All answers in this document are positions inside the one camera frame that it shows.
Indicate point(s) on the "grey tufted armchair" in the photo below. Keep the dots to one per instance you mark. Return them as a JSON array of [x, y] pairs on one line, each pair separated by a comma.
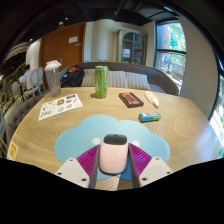
[[18, 111]]

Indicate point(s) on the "green drink can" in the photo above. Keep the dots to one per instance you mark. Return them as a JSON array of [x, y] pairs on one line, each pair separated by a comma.
[[101, 83]]

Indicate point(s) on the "pink computer mouse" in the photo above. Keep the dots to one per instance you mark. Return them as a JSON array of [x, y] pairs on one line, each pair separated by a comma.
[[114, 156]]

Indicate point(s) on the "white dining chair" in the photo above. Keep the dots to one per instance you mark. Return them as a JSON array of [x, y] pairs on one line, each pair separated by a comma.
[[36, 81]]

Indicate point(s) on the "arched glass-door cabinet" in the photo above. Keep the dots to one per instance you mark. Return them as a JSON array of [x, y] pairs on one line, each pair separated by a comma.
[[131, 46]]

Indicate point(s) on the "brown wooden door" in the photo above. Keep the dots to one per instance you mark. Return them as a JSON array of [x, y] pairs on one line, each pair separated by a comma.
[[60, 50]]

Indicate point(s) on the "grey curved sofa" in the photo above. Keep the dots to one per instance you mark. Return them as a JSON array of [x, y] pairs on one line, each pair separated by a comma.
[[163, 83]]

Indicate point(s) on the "blue cloud-shaped mouse pad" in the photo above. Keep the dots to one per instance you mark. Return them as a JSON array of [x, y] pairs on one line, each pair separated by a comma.
[[100, 128]]

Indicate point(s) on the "black-framed window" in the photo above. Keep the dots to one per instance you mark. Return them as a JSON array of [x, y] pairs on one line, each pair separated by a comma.
[[219, 123], [171, 53]]

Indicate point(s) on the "striped cushion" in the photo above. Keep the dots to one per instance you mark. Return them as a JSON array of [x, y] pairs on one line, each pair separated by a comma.
[[116, 79], [88, 78], [138, 81]]

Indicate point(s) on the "white tube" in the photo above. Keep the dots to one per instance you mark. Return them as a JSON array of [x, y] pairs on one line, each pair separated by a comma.
[[151, 98]]

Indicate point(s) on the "small teal packet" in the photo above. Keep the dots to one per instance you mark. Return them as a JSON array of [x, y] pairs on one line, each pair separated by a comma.
[[150, 117]]

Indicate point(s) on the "white door sign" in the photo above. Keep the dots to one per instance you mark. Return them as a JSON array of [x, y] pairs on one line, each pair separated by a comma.
[[73, 39]]

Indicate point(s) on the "person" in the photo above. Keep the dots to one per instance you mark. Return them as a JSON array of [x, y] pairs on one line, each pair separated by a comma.
[[26, 75]]

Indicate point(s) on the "black backpack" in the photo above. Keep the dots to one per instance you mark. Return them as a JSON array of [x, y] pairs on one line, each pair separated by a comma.
[[73, 77]]

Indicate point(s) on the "black flat case red stripe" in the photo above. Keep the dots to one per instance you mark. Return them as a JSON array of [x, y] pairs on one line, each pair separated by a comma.
[[131, 100]]

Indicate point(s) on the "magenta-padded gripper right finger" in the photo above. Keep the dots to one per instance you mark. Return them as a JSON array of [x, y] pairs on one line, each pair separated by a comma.
[[143, 162]]

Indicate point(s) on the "yellow code sticker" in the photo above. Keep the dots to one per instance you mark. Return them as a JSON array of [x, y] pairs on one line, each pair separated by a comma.
[[12, 151]]

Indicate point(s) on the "clear shaker bottle white lid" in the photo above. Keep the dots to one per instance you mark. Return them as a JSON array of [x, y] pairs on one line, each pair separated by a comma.
[[54, 81]]

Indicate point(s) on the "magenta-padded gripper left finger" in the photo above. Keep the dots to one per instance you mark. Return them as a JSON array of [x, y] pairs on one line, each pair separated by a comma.
[[85, 163]]

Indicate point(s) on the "white sticker sheet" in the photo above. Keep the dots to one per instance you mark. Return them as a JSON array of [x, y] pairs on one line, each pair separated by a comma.
[[60, 106]]

